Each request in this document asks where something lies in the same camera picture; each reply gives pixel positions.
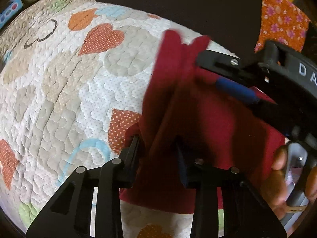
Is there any heart-print quilt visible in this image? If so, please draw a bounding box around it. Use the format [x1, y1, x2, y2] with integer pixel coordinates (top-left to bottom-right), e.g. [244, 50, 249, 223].
[0, 0, 273, 238]

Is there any dark cushion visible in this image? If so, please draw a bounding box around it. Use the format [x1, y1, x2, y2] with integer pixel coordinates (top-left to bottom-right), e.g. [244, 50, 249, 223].
[90, 0, 262, 55]

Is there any orange floral cloth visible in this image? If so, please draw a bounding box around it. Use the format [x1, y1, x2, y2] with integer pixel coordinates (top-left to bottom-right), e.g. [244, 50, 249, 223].
[254, 0, 311, 54]

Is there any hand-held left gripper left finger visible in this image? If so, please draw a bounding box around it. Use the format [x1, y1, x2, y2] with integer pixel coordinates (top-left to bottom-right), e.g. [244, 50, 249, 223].
[26, 135, 140, 238]

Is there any person's right hand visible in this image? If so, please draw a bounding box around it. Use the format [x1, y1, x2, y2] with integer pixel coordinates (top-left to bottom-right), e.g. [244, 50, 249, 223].
[269, 144, 317, 220]

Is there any maroon sweater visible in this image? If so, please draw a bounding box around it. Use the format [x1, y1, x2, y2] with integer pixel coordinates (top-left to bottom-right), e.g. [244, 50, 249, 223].
[119, 29, 285, 215]

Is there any box with coloured dots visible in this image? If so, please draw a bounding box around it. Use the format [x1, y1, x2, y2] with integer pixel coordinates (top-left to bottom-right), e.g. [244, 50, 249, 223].
[0, 0, 24, 29]

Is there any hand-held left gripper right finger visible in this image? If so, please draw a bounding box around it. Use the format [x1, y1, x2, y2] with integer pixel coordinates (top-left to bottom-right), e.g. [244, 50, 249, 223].
[175, 135, 288, 238]

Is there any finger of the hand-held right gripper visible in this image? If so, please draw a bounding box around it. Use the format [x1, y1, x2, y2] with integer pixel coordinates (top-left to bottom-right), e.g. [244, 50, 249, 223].
[215, 77, 295, 134]
[196, 50, 268, 81]

